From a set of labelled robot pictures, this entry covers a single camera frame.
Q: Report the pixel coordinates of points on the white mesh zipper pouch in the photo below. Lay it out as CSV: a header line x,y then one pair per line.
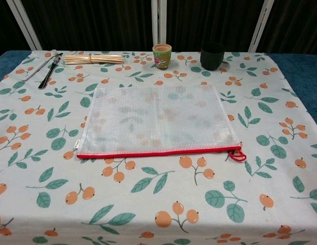
x,y
158,120

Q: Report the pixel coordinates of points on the green floral cup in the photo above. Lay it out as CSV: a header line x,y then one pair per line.
x,y
162,57

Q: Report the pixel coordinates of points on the floral orange fruit tablecloth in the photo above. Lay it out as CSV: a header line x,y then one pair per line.
x,y
158,194

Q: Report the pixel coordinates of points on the black cup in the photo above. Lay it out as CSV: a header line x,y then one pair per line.
x,y
211,57

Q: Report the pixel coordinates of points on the bundle of wooden sticks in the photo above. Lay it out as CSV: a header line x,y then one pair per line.
x,y
97,59

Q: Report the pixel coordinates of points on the black pleated curtain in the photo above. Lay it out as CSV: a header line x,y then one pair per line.
x,y
92,23
5,30
296,25
211,20

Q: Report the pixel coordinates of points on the black pen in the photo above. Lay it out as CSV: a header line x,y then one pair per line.
x,y
49,74

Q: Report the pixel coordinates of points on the white frame post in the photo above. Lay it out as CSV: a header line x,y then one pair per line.
x,y
260,25
158,23
24,23

